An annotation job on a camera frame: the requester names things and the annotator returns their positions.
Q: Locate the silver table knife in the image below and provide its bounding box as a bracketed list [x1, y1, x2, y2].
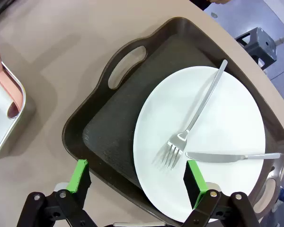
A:
[185, 151, 282, 164]

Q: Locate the white round plate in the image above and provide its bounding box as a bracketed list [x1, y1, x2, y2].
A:
[133, 66, 266, 223]

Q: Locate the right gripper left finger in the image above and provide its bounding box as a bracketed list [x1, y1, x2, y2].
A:
[16, 159, 98, 227]

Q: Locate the silver fork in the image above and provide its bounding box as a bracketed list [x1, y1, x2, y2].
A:
[152, 59, 228, 170]

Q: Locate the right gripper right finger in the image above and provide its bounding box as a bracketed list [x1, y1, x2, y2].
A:
[183, 160, 261, 227]

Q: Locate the grey plastic stool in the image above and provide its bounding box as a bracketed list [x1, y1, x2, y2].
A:
[235, 27, 277, 70]

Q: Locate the dark brown serving tray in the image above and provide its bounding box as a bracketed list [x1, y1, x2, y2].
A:
[62, 16, 284, 224]

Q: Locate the steel rectangular container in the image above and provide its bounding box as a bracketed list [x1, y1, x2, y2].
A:
[0, 61, 27, 164]

